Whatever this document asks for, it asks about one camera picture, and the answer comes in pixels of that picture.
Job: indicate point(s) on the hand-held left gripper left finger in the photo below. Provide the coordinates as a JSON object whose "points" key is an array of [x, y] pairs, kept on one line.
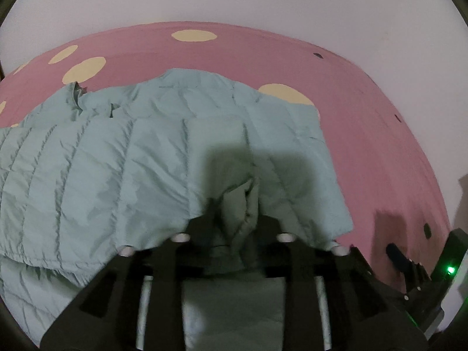
{"points": [[204, 228]]}

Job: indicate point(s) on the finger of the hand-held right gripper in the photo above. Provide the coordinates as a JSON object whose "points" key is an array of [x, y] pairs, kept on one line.
{"points": [[402, 259]]}

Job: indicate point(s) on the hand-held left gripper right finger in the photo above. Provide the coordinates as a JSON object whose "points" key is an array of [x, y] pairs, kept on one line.
{"points": [[270, 234]]}

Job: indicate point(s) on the light green puffer jacket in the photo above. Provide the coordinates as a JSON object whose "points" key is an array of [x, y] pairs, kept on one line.
{"points": [[109, 172]]}

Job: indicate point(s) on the pink polka dot bed sheet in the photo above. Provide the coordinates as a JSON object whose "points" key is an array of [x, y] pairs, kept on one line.
{"points": [[219, 55]]}

